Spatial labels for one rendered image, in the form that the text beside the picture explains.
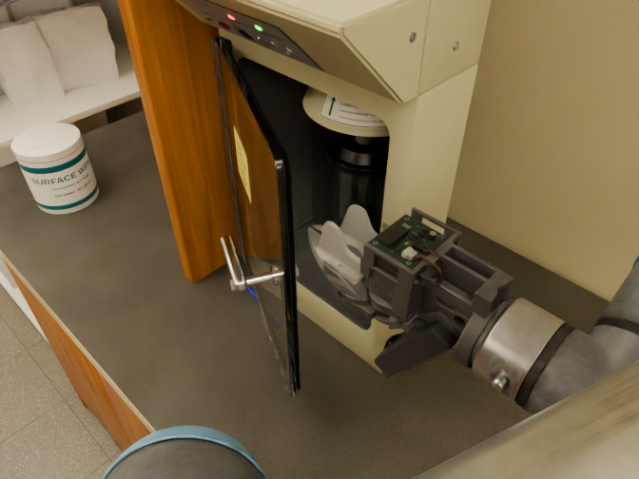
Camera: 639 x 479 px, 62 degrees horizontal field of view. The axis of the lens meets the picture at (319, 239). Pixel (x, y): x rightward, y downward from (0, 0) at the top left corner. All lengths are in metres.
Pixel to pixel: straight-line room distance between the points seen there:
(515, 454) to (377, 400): 0.60
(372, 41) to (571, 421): 0.32
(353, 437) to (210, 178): 0.46
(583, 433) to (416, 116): 0.38
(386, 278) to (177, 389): 0.49
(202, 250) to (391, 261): 0.58
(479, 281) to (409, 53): 0.21
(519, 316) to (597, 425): 0.19
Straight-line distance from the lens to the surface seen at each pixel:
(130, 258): 1.10
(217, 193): 0.93
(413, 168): 0.60
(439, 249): 0.46
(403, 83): 0.52
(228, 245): 0.67
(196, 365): 0.89
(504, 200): 1.10
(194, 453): 0.35
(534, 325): 0.44
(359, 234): 0.53
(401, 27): 0.49
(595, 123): 0.97
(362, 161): 0.74
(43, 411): 2.14
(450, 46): 0.57
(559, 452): 0.26
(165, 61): 0.79
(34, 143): 1.22
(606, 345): 0.44
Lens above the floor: 1.65
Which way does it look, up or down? 42 degrees down
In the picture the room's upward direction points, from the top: straight up
